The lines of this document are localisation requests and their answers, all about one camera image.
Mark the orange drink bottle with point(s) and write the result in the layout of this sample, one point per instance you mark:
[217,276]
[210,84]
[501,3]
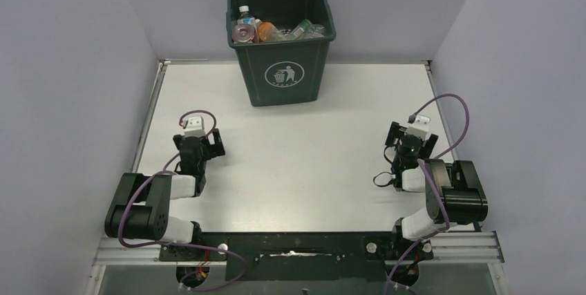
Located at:
[267,32]

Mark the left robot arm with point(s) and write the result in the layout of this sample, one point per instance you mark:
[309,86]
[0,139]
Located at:
[140,206]

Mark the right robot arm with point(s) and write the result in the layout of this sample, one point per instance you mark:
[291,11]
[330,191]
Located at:
[453,191]

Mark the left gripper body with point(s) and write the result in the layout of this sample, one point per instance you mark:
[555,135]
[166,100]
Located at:
[210,150]

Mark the light blue label bottle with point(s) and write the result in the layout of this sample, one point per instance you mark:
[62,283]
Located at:
[245,16]

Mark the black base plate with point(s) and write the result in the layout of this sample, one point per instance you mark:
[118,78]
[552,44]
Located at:
[300,256]

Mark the aluminium front rail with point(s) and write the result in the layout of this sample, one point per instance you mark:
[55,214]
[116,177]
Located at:
[460,247]

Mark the green tea bottle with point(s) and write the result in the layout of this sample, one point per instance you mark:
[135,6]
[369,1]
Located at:
[306,30]

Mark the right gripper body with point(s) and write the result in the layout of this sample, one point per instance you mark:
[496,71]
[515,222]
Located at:
[397,132]

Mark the dark green trash bin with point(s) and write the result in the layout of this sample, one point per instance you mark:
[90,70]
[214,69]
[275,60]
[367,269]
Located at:
[283,72]

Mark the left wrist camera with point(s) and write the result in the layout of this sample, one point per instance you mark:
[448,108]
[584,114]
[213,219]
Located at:
[193,126]

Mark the red orange tea bottle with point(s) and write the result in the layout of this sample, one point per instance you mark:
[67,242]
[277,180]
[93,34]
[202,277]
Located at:
[243,33]

